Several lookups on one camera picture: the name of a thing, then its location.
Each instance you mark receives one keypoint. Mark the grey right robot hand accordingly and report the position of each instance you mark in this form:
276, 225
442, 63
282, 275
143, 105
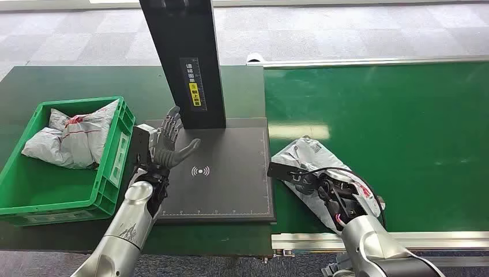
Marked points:
311, 183

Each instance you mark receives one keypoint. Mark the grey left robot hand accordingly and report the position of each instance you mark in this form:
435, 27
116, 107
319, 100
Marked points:
166, 151

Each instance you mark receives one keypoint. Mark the grey mailer package red print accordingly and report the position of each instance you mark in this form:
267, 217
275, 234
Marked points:
305, 153

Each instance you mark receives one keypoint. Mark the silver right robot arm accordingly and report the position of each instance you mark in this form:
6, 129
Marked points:
374, 244

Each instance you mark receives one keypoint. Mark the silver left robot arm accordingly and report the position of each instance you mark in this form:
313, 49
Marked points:
126, 229

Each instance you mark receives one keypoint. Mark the black weighing scanner device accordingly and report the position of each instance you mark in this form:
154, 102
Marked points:
229, 172

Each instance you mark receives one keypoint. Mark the grey package with red stripe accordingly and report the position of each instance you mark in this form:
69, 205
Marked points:
91, 130

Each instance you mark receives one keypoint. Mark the green plastic basket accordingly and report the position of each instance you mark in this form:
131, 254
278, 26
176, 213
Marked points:
49, 191

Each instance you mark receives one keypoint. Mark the crumpled plain grey package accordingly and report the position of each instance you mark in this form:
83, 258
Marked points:
42, 147

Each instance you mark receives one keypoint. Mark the black yellow label sticker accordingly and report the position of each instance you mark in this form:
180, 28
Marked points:
193, 76

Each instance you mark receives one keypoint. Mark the green conveyor belt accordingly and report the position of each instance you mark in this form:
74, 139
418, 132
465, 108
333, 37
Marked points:
401, 153

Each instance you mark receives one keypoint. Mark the white conveyor roller cap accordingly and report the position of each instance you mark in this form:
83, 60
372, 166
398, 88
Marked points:
254, 57

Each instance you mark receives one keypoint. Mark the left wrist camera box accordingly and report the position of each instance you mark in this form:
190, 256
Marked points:
140, 145

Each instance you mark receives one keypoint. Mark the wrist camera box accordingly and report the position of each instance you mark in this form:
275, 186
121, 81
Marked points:
140, 145
281, 171

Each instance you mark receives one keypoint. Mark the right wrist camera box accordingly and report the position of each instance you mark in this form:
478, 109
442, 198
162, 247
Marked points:
281, 171

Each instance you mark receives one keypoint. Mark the aluminium conveyor side rail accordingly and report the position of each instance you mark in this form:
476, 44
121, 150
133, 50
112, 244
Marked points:
363, 61
439, 241

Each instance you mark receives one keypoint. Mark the aluminium lower frame bar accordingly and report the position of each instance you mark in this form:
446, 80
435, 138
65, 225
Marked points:
458, 262

